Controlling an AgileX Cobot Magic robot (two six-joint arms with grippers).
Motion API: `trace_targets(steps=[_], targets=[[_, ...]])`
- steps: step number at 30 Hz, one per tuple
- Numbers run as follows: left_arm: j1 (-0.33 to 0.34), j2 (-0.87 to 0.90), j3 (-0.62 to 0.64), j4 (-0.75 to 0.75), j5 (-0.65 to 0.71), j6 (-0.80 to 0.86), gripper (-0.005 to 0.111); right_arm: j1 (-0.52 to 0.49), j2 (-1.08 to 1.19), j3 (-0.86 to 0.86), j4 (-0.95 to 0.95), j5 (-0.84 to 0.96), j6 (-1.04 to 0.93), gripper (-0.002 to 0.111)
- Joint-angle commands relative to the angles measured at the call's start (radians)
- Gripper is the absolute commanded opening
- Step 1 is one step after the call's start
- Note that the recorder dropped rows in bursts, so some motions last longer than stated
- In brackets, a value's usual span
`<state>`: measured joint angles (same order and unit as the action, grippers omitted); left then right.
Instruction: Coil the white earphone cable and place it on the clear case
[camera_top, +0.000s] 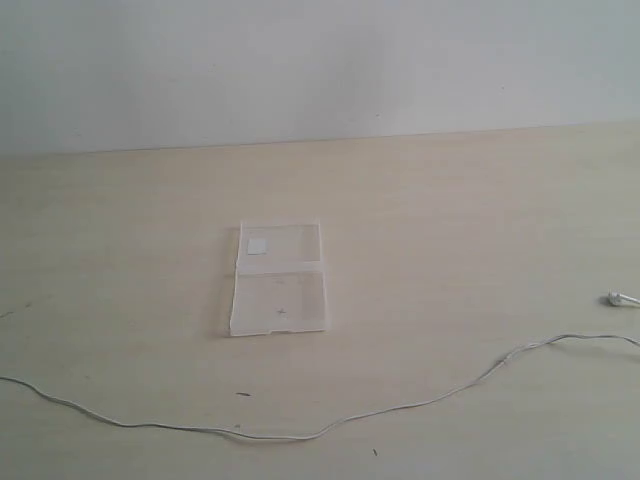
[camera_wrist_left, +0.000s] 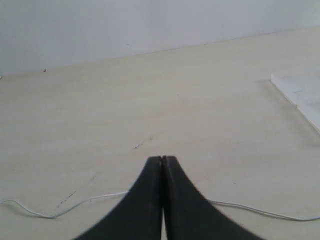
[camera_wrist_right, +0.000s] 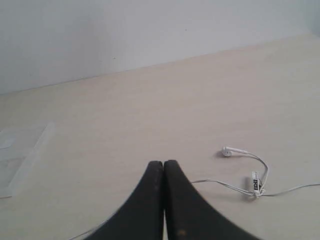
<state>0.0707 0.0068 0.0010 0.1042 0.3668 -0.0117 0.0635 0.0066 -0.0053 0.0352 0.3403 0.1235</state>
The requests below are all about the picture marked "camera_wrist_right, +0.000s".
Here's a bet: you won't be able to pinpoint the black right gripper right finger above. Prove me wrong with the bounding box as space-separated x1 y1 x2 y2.
164 160 253 240

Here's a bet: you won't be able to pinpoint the clear plastic storage case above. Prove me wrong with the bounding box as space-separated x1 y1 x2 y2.
0 122 55 199

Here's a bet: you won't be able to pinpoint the white wired earphones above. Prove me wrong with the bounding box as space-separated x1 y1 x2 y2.
67 145 320 240

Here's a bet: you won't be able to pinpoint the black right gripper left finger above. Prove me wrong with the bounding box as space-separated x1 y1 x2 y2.
87 161 164 240

